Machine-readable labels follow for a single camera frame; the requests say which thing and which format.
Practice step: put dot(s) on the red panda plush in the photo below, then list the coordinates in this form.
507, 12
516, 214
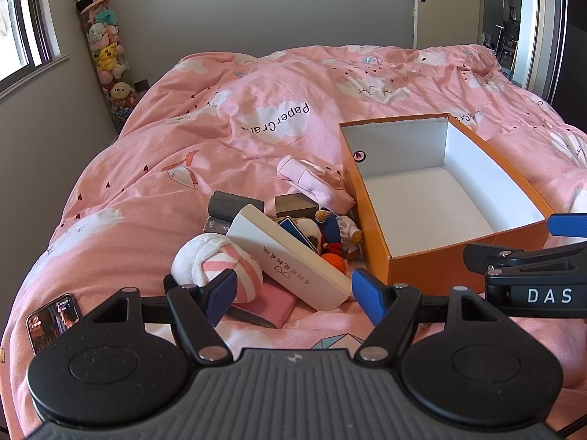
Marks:
308, 233

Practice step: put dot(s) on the dark wardrobe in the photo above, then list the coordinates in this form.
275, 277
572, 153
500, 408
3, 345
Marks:
573, 32

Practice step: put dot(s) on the plush doll in blue jacket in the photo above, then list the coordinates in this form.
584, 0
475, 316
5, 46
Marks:
337, 231

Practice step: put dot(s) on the brown box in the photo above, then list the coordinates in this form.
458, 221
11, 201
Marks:
296, 204

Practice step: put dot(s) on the small dark printed box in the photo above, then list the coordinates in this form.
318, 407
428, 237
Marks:
215, 225

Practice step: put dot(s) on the long white box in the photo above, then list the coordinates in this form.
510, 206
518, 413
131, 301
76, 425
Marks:
284, 256

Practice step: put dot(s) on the pink printed duvet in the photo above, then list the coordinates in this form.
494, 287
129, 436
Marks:
229, 82

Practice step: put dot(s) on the window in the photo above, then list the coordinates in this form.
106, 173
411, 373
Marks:
23, 13

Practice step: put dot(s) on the pink cloth pouch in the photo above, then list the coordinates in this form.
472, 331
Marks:
312, 176

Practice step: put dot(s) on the smartphone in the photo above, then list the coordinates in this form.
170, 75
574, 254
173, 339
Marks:
48, 321

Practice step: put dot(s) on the orange cardboard box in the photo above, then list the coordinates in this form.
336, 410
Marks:
412, 201

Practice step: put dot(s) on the clear tube of plush toys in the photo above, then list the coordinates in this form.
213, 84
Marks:
110, 64

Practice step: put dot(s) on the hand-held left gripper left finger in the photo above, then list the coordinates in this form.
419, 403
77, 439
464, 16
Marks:
220, 295

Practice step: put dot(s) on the orange crochet ball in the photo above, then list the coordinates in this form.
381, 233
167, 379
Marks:
334, 262

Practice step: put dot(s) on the large dark grey box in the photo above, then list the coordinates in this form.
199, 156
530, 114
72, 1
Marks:
234, 204

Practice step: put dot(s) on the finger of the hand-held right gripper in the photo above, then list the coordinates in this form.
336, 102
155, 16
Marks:
513, 256
566, 224

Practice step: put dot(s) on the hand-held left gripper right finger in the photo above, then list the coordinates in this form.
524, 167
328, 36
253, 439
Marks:
369, 295

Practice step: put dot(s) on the white door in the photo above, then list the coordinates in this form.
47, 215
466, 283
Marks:
451, 4

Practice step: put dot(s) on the silver door frame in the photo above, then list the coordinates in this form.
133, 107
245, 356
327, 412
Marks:
534, 27

